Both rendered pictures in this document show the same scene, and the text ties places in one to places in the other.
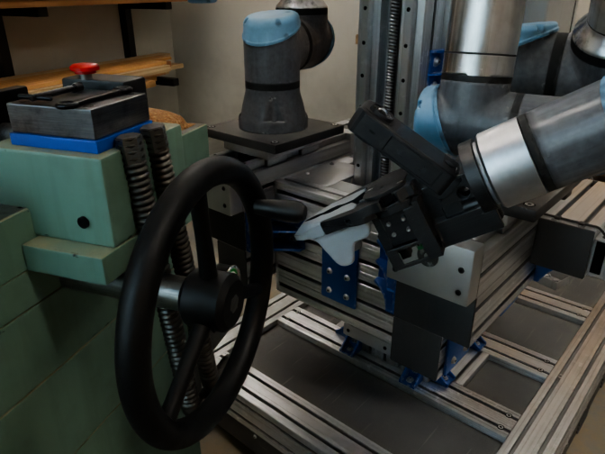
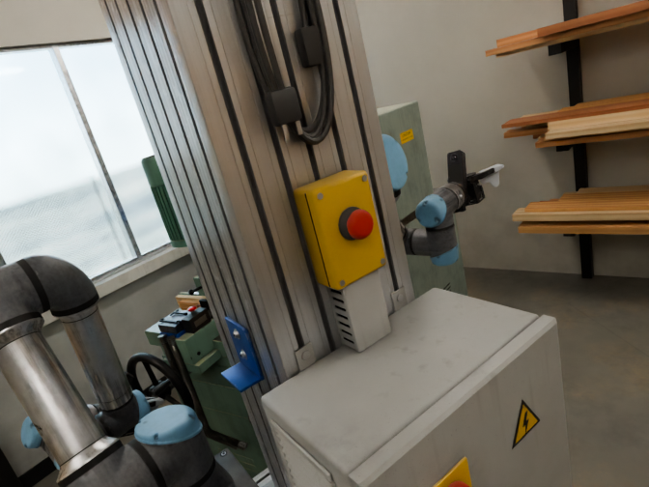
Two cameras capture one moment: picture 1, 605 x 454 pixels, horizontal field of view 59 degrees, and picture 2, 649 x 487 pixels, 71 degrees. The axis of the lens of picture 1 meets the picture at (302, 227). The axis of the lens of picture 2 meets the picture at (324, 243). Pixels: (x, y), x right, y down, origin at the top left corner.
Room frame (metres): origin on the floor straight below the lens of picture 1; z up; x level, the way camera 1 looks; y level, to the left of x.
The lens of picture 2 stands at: (1.44, -0.93, 1.57)
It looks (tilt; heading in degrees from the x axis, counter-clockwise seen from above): 18 degrees down; 108
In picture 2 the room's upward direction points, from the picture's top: 15 degrees counter-clockwise
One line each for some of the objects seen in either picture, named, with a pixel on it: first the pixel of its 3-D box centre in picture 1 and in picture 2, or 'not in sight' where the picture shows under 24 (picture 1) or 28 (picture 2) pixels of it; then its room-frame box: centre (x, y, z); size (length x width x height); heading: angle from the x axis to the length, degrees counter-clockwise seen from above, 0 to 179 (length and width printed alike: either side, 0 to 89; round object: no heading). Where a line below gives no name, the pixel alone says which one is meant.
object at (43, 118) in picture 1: (90, 105); (183, 321); (0.54, 0.22, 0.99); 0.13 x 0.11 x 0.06; 161
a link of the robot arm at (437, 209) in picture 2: not in sight; (437, 209); (1.39, 0.24, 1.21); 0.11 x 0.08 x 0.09; 63
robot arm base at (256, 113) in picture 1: (273, 103); not in sight; (1.15, 0.06, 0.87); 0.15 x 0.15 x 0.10
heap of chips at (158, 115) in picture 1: (145, 118); not in sight; (0.81, 0.24, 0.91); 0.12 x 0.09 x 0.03; 71
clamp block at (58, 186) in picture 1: (96, 175); (190, 339); (0.54, 0.22, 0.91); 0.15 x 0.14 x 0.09; 161
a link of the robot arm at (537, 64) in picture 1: (512, 68); (171, 444); (0.82, -0.32, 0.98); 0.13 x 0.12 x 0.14; 61
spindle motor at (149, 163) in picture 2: not in sight; (183, 196); (0.57, 0.41, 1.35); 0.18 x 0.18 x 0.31
